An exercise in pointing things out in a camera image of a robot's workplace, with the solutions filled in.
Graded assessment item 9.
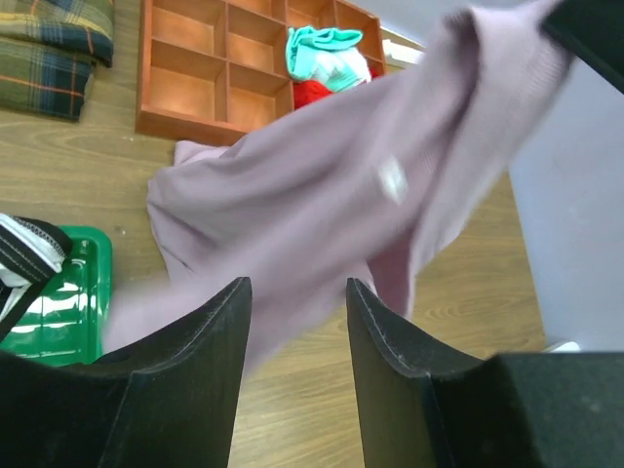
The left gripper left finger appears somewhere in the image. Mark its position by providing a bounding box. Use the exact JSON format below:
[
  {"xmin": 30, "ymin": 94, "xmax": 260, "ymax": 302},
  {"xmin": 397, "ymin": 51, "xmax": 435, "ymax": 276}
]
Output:
[{"xmin": 1, "ymin": 278, "xmax": 252, "ymax": 467}]

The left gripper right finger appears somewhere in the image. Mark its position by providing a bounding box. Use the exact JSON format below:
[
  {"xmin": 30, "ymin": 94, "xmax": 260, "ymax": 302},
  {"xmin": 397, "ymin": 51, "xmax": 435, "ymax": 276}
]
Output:
[{"xmin": 346, "ymin": 279, "xmax": 623, "ymax": 467}]

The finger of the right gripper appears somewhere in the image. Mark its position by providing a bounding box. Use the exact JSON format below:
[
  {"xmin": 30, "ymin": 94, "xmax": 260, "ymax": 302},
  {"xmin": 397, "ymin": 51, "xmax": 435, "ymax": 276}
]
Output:
[{"xmin": 541, "ymin": 0, "xmax": 623, "ymax": 93}]

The mauve tank top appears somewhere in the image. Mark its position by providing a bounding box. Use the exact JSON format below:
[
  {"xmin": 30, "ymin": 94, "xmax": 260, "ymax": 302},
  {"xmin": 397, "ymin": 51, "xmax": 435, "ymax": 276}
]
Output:
[{"xmin": 102, "ymin": 1, "xmax": 572, "ymax": 370}]

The green plastic tray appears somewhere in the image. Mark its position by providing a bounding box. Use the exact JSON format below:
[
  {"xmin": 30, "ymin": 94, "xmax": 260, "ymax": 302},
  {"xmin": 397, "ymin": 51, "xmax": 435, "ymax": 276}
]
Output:
[{"xmin": 1, "ymin": 226, "xmax": 113, "ymax": 367}]

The black white striped garment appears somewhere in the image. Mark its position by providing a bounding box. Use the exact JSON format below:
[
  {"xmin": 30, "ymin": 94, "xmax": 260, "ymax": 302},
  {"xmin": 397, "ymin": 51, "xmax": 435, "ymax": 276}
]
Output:
[{"xmin": 1, "ymin": 214, "xmax": 73, "ymax": 338}]

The teal white sock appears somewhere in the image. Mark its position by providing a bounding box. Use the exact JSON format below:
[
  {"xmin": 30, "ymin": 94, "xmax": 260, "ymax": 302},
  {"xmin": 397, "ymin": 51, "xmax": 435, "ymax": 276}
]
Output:
[{"xmin": 285, "ymin": 25, "xmax": 371, "ymax": 93}]

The red rolled cloth left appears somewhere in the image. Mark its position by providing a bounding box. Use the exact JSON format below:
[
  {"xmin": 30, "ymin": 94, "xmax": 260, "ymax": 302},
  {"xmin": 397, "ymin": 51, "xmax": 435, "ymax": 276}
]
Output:
[{"xmin": 292, "ymin": 80, "xmax": 334, "ymax": 110}]

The orange compartment tray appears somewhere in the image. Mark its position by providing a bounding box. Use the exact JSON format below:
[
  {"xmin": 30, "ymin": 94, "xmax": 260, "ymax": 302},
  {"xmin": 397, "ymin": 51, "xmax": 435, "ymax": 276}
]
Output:
[{"xmin": 136, "ymin": 1, "xmax": 386, "ymax": 145}]

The yellow plaid shirt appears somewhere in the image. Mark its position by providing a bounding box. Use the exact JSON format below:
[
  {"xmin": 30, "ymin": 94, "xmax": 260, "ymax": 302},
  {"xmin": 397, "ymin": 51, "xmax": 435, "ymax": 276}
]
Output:
[{"xmin": 1, "ymin": 0, "xmax": 115, "ymax": 122}]

